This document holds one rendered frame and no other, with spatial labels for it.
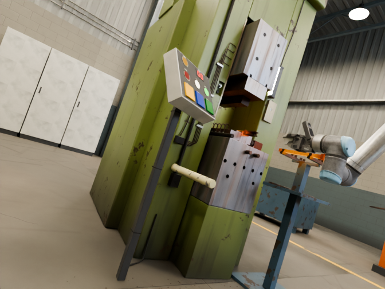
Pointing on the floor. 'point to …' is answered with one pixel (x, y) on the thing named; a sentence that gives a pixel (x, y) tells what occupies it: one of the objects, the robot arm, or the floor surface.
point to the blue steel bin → (307, 219)
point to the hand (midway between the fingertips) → (285, 136)
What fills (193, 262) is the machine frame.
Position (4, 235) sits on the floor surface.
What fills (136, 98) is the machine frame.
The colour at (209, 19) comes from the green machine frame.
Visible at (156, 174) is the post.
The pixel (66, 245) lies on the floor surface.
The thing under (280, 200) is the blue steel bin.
